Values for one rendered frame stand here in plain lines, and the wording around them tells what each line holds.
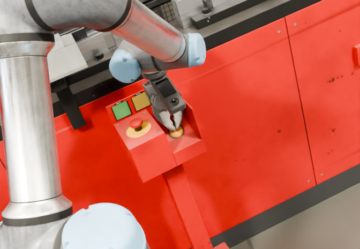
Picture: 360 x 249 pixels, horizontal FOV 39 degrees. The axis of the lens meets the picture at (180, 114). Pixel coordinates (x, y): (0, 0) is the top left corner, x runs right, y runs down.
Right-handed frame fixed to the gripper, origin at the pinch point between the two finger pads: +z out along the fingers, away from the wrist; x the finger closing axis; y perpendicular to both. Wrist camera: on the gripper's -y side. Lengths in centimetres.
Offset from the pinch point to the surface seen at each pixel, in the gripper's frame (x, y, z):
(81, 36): 11.7, 33.5, -22.0
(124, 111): 10.6, 9.3, -6.4
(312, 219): -41, 4, 74
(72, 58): 17.7, 14.5, -25.7
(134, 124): 10.4, -0.2, -7.7
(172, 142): 2.4, -1.6, 2.6
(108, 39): -25, 249, 88
